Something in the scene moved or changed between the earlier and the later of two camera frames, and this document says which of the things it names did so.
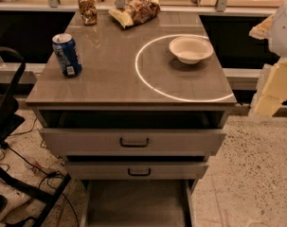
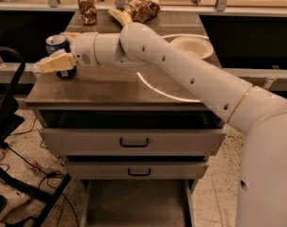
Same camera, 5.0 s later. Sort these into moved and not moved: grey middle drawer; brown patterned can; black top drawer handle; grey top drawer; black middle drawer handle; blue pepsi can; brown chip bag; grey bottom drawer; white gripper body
Moved: white gripper body; blue pepsi can
Not moved: black middle drawer handle; black top drawer handle; brown chip bag; grey top drawer; grey bottom drawer; brown patterned can; grey middle drawer
